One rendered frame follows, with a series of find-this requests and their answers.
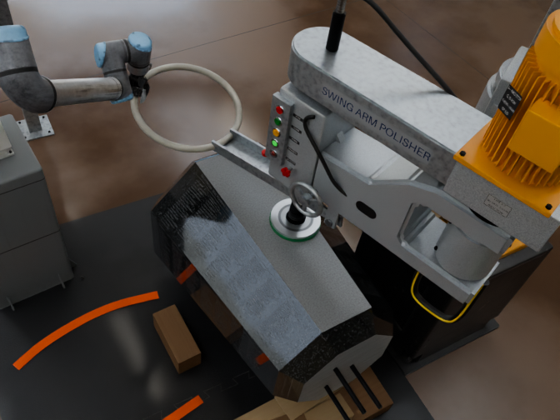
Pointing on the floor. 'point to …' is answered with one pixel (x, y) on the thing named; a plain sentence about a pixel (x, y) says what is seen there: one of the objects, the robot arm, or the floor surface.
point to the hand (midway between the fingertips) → (137, 97)
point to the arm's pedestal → (27, 226)
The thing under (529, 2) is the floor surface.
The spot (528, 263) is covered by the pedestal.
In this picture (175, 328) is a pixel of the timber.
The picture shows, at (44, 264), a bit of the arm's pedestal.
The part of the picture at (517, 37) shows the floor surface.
